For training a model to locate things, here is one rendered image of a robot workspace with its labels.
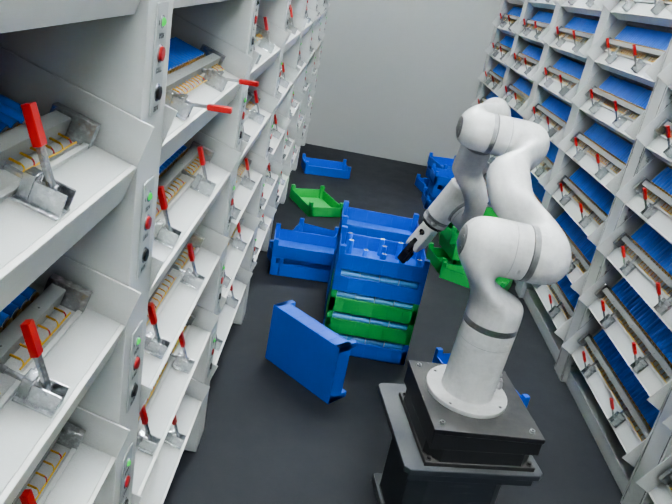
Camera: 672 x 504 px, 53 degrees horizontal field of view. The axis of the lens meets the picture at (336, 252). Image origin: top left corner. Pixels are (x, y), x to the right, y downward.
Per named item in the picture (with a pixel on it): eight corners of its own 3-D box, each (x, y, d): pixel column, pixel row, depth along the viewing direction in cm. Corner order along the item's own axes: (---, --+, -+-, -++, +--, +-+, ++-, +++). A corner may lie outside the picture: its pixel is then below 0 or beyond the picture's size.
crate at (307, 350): (327, 404, 205) (345, 396, 211) (339, 348, 197) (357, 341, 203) (264, 357, 223) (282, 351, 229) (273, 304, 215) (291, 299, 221)
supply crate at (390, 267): (420, 260, 241) (425, 239, 238) (425, 283, 222) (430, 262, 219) (338, 245, 240) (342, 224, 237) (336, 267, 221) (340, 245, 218)
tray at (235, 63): (233, 99, 140) (253, 57, 137) (147, 178, 84) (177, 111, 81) (145, 51, 137) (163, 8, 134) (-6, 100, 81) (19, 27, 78)
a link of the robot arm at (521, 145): (484, 286, 140) (558, 301, 141) (506, 248, 131) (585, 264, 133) (475, 138, 174) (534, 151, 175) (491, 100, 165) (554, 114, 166)
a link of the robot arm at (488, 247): (523, 343, 142) (562, 242, 133) (438, 326, 141) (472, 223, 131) (510, 315, 153) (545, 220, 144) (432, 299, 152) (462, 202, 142)
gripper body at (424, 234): (436, 232, 208) (416, 256, 214) (449, 225, 217) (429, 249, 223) (419, 215, 210) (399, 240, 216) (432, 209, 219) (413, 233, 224)
